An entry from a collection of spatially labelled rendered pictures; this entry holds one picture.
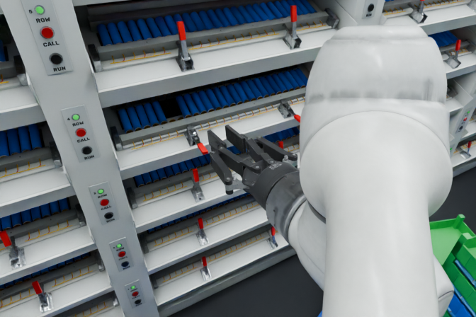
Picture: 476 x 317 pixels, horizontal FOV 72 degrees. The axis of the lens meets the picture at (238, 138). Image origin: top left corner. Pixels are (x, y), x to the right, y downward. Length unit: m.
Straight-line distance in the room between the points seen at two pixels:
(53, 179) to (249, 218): 0.60
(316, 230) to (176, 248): 0.75
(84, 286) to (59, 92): 0.58
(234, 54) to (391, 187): 0.59
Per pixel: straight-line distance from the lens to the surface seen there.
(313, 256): 0.36
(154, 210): 0.90
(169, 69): 0.70
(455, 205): 1.96
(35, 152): 0.80
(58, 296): 1.07
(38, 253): 0.92
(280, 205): 0.42
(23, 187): 0.79
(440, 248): 1.71
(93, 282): 1.05
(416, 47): 0.26
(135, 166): 0.77
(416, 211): 0.21
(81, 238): 0.90
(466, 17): 1.29
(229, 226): 1.09
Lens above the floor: 1.20
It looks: 36 degrees down
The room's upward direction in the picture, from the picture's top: straight up
